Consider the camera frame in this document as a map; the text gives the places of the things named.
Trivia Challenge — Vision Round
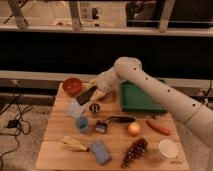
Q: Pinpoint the blue sponge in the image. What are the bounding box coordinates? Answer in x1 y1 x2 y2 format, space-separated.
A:
90 140 111 165

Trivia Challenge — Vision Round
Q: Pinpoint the red bowl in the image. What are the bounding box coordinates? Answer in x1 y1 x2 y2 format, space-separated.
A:
62 78 82 96

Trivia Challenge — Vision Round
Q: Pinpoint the orange apple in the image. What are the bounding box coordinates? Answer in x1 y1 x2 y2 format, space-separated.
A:
127 122 141 136

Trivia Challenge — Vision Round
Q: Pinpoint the cream cloth-covered gripper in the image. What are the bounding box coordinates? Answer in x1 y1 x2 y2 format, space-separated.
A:
89 68 120 101

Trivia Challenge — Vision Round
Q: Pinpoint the black rectangular eraser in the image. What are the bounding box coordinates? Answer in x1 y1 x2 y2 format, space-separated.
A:
76 86 97 106

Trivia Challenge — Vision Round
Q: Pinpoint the green plastic tray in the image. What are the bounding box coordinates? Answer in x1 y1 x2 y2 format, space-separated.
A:
119 82 166 114

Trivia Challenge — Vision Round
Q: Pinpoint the brown pine cone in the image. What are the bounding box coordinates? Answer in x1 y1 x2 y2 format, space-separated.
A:
121 138 148 168

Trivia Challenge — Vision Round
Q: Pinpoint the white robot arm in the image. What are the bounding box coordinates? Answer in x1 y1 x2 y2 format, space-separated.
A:
90 57 213 148

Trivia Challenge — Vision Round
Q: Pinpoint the red sausage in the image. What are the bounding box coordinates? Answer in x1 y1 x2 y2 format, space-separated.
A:
146 120 171 136

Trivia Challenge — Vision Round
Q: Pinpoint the black power adapter with cables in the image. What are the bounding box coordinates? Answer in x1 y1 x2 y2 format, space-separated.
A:
0 85 33 171

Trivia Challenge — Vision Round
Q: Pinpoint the wooden table board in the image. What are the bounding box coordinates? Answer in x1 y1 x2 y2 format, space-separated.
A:
36 88 189 171

